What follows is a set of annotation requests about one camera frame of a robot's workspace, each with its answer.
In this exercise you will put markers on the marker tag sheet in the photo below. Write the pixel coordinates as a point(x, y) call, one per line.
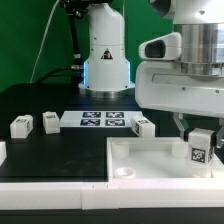
point(99, 119)

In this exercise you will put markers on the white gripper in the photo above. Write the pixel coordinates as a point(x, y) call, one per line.
point(161, 86)

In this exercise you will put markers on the white front fence bar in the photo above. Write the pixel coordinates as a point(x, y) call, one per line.
point(155, 193)

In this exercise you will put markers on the white square tabletop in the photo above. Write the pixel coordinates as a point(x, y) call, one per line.
point(160, 157)

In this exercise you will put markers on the white left fence stub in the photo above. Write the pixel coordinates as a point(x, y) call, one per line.
point(3, 153)

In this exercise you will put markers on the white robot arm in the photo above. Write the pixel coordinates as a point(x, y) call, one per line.
point(182, 72)

